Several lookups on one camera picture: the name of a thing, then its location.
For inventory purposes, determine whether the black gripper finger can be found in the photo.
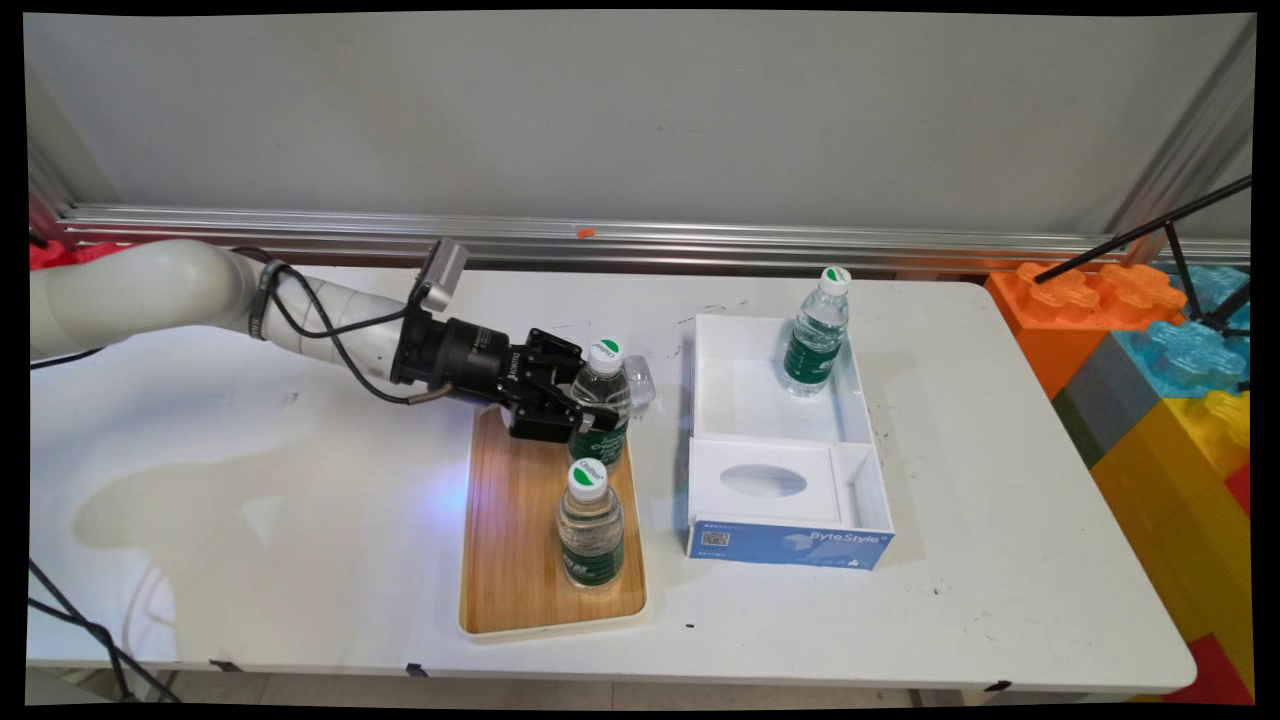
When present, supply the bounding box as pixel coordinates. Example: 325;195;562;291
524;327;586;386
508;385;623;444

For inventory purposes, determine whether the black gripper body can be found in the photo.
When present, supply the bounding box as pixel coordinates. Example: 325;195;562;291
445;316;529;411

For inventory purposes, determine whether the water bottle with block-print label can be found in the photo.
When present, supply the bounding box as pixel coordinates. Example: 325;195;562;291
568;338;633;471

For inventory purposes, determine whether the water bottle green label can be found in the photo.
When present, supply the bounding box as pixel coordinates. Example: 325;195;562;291
557;458;626;592

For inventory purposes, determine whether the wooden tray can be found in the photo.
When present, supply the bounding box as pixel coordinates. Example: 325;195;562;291
458;403;649;640

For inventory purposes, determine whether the white box with blue front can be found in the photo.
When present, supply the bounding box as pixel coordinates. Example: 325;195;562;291
686;313;897;572

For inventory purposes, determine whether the white insert with oval hole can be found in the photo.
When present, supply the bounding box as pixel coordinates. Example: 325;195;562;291
690;437;843;527

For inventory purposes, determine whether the water bottle with script label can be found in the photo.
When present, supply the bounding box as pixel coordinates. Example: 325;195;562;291
782;265;853;399

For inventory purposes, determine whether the small red object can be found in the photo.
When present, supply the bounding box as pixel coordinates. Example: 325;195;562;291
30;238;151;272

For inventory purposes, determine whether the orange foam block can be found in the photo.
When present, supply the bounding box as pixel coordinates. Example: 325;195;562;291
984;261;1188;399

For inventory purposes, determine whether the grey foam block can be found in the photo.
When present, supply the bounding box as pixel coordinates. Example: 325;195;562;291
1053;333;1163;469

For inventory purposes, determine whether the yellow studded foam block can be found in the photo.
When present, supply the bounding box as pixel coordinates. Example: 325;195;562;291
1090;388;1253;561

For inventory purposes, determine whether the light blue studded foam block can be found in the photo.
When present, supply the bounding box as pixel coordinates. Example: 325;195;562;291
1113;264;1253;403

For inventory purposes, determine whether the yellow foam base block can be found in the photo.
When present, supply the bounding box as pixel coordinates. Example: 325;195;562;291
1140;500;1253;693

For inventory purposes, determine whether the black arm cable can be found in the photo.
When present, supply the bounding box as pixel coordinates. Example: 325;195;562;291
228;245;453;407

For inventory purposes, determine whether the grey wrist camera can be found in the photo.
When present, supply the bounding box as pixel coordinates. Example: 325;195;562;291
410;238;469;314

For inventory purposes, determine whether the aluminium wall rail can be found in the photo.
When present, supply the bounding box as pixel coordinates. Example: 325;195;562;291
55;203;1251;274

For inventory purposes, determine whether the black strap on arm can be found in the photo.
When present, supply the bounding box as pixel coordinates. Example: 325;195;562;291
248;258;293;342

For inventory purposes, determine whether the black floor cable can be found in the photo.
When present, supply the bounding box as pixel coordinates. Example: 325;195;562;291
27;557;183;703

